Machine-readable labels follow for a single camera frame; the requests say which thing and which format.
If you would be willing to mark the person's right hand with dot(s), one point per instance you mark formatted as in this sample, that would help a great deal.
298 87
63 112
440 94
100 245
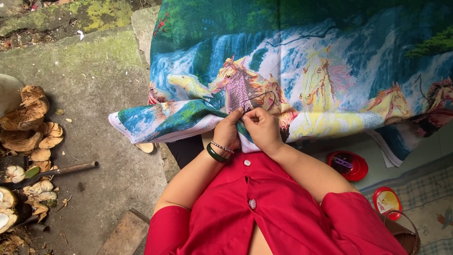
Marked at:
263 129

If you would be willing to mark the person's left hand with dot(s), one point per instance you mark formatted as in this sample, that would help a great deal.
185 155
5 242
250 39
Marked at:
226 129

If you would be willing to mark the dark embroidery thread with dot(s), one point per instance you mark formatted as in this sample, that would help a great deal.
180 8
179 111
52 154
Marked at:
260 99

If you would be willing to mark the colourful horse cross-stitch cloth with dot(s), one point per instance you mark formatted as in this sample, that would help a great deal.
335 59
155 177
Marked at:
283 70

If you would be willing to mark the green jade bangle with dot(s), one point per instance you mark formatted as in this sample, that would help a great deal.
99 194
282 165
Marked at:
216 155

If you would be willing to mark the black trousers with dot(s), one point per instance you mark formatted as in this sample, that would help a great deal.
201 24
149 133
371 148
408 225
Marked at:
185 148

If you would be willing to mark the beige sandal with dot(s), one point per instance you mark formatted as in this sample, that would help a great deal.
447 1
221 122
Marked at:
145 147

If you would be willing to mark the red buttoned shirt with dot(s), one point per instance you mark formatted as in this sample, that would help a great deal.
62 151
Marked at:
269 212

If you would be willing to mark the red plastic lid with clips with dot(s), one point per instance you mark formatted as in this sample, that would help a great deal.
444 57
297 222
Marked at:
346 165

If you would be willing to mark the red round tin lid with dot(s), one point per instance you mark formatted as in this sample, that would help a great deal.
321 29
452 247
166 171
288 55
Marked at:
387 202

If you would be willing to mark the brown brick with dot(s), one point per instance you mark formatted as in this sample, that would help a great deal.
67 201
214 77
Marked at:
124 233

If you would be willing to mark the brown woven basket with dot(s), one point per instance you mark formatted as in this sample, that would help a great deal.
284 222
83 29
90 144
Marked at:
403 233

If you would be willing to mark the checked floor mat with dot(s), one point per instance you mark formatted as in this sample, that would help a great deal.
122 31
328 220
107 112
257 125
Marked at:
421 209

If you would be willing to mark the pile of coconut husks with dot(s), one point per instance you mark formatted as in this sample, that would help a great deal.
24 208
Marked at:
24 152

